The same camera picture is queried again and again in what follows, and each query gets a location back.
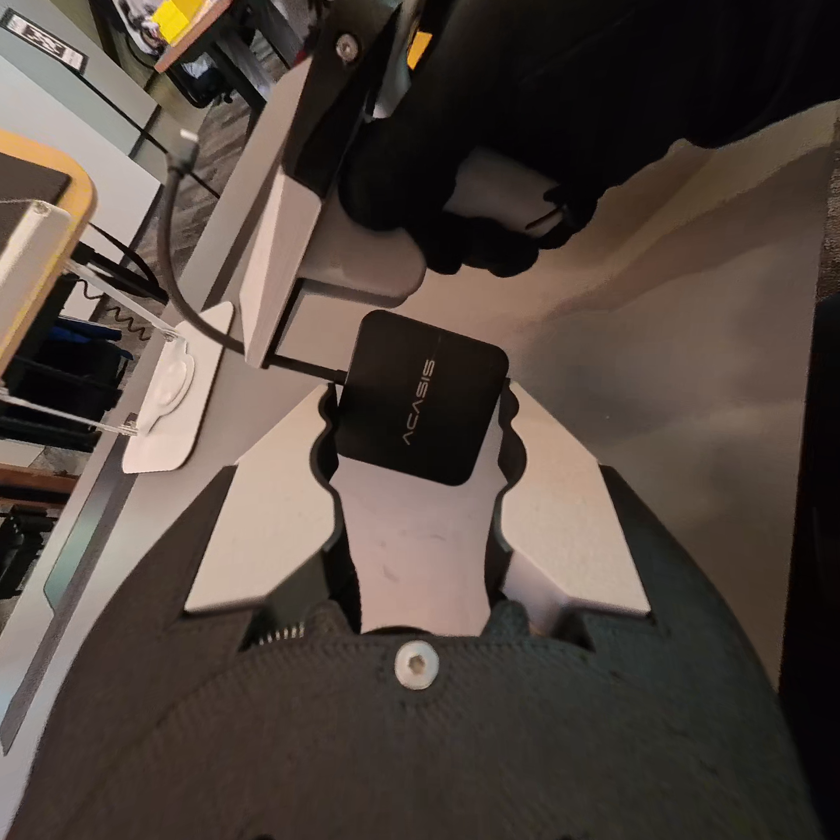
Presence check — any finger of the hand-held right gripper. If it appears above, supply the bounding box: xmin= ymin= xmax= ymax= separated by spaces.
xmin=238 ymin=174 xmax=326 ymax=370

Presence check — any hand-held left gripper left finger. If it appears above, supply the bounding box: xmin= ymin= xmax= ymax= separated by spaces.
xmin=184 ymin=382 xmax=342 ymax=618

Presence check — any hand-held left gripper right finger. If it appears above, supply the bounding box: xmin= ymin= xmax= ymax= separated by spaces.
xmin=495 ymin=379 xmax=652 ymax=634

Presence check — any black braided cable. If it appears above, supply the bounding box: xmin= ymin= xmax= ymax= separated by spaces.
xmin=157 ymin=128 xmax=349 ymax=385

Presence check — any black grey usb hub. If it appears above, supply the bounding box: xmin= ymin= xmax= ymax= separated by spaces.
xmin=333 ymin=310 xmax=511 ymax=488

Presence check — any person's right forearm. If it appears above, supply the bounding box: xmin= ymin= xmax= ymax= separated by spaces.
xmin=420 ymin=0 xmax=840 ymax=172

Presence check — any person's right hand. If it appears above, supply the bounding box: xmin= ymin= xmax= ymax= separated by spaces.
xmin=338 ymin=66 xmax=632 ymax=278

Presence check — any white stand with clear legs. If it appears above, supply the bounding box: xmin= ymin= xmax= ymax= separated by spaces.
xmin=0 ymin=199 xmax=236 ymax=475

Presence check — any wooden table with black legs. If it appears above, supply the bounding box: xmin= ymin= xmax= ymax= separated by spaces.
xmin=88 ymin=0 xmax=316 ymax=109

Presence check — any small yellow block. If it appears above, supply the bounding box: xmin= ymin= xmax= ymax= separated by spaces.
xmin=152 ymin=0 xmax=199 ymax=42

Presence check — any black metal shelf rack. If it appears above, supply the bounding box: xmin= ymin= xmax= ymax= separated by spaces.
xmin=0 ymin=276 xmax=132 ymax=454

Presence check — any wood-rimmed table with dark top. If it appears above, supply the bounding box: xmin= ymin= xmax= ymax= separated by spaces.
xmin=0 ymin=128 xmax=98 ymax=375

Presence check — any black white printed strip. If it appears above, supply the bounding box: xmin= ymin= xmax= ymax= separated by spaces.
xmin=0 ymin=12 xmax=89 ymax=74

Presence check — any black coiled cable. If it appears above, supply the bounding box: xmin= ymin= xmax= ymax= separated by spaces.
xmin=77 ymin=279 xmax=151 ymax=341

